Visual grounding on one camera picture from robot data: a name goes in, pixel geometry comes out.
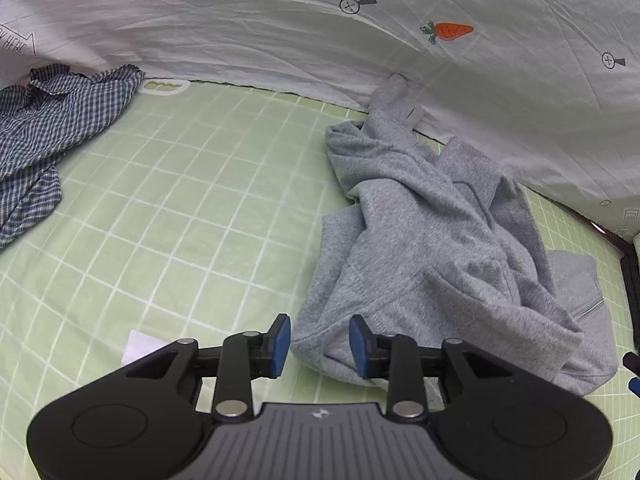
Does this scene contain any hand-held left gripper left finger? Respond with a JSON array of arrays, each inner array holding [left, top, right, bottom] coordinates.
[[122, 314, 292, 422]]

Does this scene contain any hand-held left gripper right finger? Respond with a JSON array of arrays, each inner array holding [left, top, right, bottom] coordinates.
[[348, 314, 516, 423]]

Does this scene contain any grey zip hoodie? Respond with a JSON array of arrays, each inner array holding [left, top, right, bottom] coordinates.
[[291, 74, 618, 397]]

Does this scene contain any black folded garment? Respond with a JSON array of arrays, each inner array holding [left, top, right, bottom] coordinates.
[[620, 254, 640, 352]]

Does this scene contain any white paper slip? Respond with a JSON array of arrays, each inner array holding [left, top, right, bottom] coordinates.
[[121, 330, 171, 367]]

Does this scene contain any white printed sheet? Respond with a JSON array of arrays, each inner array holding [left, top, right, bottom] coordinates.
[[0, 0, 640, 251]]

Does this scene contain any blue checked shirt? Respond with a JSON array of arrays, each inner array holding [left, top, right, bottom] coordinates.
[[0, 64, 146, 250]]

